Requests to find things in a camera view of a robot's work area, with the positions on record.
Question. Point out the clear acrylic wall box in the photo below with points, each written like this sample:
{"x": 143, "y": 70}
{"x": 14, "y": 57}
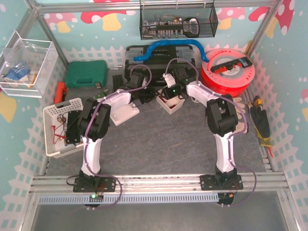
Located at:
{"x": 41, "y": 57}

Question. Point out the white slotted cable duct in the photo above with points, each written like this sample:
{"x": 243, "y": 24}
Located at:
{"x": 128, "y": 199}

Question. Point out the lower beige work glove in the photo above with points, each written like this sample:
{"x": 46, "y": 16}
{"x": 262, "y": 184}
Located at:
{"x": 242, "y": 127}

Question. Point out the black yellow rubber glove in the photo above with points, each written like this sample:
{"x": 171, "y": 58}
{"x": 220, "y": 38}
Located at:
{"x": 261, "y": 124}

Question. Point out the green plastic tool case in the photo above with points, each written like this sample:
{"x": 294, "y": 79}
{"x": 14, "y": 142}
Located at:
{"x": 86, "y": 74}

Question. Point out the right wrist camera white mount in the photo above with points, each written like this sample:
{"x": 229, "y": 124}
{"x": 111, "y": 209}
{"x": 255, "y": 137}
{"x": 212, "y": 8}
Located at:
{"x": 169, "y": 79}

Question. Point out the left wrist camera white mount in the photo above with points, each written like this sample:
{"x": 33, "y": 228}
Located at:
{"x": 144, "y": 82}

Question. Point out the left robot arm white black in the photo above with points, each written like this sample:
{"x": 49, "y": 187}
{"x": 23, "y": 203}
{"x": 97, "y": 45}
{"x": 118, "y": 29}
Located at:
{"x": 94, "y": 123}

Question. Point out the black plastic toolbox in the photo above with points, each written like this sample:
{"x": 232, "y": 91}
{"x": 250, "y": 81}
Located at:
{"x": 158, "y": 60}

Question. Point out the red filament spool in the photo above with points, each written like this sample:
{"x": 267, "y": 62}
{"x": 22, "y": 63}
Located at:
{"x": 233, "y": 82}

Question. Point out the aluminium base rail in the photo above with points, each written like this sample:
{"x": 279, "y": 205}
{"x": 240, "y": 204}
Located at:
{"x": 178, "y": 183}

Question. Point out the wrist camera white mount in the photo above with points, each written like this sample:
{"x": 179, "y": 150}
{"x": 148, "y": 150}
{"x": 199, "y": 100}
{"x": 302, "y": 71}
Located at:
{"x": 169, "y": 79}
{"x": 144, "y": 82}

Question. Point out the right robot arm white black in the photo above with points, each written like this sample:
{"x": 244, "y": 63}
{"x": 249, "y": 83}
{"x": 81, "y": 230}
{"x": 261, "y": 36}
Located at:
{"x": 221, "y": 116}

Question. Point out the beige work glove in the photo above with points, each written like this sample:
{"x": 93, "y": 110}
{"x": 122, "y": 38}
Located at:
{"x": 242, "y": 127}
{"x": 240, "y": 102}

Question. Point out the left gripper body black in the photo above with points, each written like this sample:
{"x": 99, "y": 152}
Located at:
{"x": 149, "y": 95}

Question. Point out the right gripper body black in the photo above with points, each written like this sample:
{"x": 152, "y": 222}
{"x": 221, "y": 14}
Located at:
{"x": 169, "y": 92}

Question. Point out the black device in basket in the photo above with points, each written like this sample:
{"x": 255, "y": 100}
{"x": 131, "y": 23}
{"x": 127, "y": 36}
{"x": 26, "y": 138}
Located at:
{"x": 72, "y": 134}

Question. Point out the blue white work glove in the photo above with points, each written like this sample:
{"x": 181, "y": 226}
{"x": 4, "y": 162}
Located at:
{"x": 18, "y": 73}

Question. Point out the black battery holder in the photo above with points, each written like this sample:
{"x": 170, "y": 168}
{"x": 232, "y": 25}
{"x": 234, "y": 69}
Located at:
{"x": 118, "y": 82}

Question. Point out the white peg fixture board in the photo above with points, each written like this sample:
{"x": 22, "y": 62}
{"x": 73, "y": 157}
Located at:
{"x": 124, "y": 113}

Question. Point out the black red terminal strip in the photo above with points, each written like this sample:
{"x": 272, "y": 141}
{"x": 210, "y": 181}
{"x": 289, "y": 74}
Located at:
{"x": 243, "y": 62}

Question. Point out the white perforated plastic basket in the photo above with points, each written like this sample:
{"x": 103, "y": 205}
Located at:
{"x": 55, "y": 124}

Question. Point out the white rectangular parts tray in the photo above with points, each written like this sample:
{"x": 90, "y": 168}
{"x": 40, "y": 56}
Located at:
{"x": 171, "y": 105}

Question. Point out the upper beige work glove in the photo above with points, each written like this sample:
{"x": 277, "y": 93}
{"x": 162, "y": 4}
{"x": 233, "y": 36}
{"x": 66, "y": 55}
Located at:
{"x": 240, "y": 102}

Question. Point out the black wire mesh basket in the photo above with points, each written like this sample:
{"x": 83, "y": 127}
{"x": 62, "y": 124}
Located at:
{"x": 177, "y": 19}

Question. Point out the orange handled tool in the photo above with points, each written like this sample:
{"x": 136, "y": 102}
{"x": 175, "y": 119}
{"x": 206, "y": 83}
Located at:
{"x": 61, "y": 92}

